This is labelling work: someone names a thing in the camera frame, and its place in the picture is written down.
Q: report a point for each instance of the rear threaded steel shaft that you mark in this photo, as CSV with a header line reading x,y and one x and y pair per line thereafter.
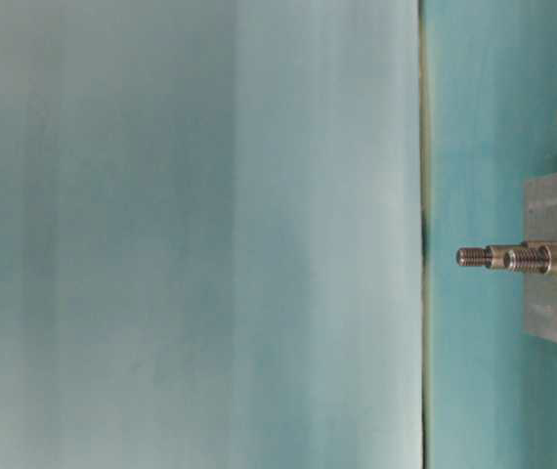
x,y
491,256

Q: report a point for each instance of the threaded steel shaft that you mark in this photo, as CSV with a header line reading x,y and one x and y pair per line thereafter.
x,y
491,256
540,260

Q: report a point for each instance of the front threaded steel shaft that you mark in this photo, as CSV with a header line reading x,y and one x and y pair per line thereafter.
x,y
540,260

